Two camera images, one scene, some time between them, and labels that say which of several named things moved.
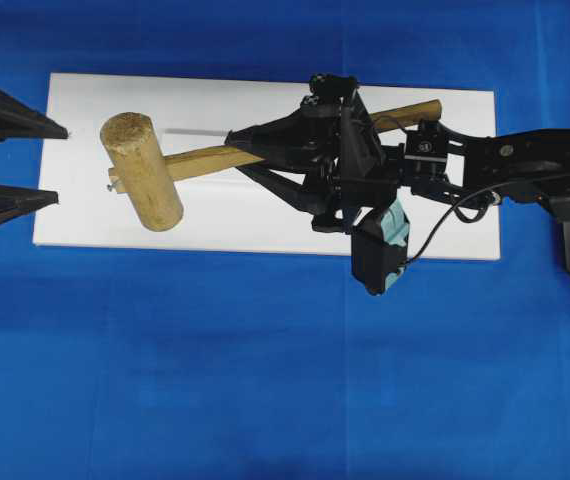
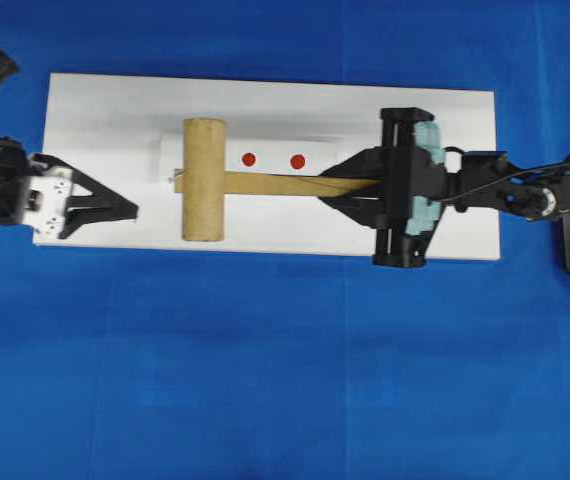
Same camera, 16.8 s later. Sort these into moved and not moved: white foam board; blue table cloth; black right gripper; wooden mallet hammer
Moved: black right gripper; wooden mallet hammer
Not moved: blue table cloth; white foam board
